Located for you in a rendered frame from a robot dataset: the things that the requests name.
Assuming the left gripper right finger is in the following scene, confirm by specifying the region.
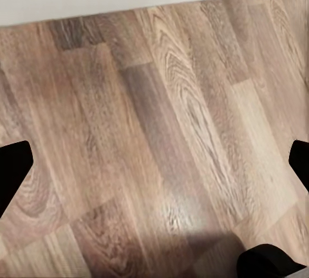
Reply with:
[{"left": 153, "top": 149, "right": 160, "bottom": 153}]
[{"left": 288, "top": 140, "right": 309, "bottom": 192}]

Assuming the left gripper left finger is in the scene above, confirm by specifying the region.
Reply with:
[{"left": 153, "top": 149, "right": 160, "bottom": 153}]
[{"left": 0, "top": 140, "right": 33, "bottom": 218}]

